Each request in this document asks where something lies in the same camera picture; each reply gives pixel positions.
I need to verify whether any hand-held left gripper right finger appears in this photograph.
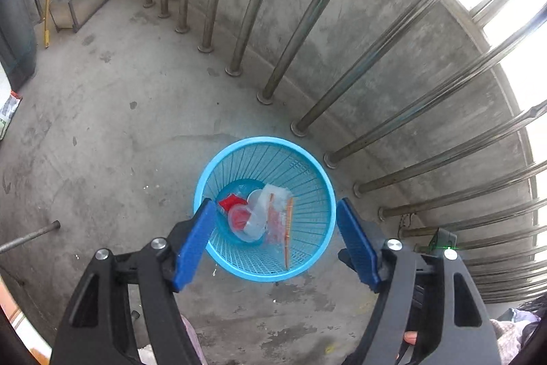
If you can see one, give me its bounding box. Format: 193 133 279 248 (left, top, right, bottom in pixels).
336 198 502 365

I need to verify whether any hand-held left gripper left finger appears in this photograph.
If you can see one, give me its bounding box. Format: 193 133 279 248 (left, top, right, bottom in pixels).
50 198 217 365

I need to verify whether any red plastic wrapper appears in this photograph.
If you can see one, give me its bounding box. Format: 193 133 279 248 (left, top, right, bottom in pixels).
218 194 249 212

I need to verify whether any clear red-flowered plastic bag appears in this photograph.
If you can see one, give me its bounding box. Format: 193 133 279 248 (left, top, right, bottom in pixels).
261 183 295 269

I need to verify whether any blue plastic mesh basket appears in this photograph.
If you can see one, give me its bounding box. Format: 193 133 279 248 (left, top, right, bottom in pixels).
194 136 337 282

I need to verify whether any pale pink cloth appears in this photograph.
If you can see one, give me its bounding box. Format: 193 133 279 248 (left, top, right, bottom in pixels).
137 314 208 365

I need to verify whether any grey metal rod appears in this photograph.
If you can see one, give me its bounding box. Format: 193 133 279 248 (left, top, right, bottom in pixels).
0 221 61 253

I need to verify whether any printed paper packet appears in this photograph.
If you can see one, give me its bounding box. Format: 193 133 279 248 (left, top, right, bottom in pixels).
0 90 23 140

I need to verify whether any metal railing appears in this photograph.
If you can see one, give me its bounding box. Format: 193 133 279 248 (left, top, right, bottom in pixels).
26 0 547 303

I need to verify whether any dark grey cabinet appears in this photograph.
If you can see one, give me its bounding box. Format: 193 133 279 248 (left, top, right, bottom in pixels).
0 0 38 90

